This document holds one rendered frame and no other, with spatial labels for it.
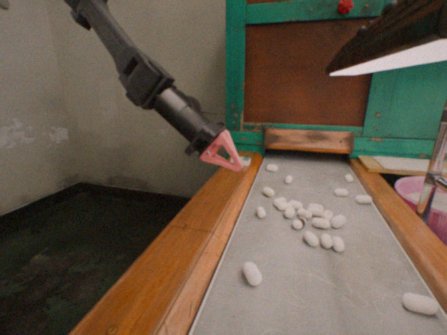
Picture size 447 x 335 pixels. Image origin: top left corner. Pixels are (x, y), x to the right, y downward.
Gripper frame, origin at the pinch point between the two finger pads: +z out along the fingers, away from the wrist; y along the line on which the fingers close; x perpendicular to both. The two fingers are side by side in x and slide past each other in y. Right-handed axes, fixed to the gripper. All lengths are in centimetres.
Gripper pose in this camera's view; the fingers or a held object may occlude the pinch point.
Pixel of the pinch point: (237, 166)
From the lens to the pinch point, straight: 48.8
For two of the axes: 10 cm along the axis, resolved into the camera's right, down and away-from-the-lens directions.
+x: -6.1, 6.8, 4.0
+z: 7.4, 6.8, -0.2
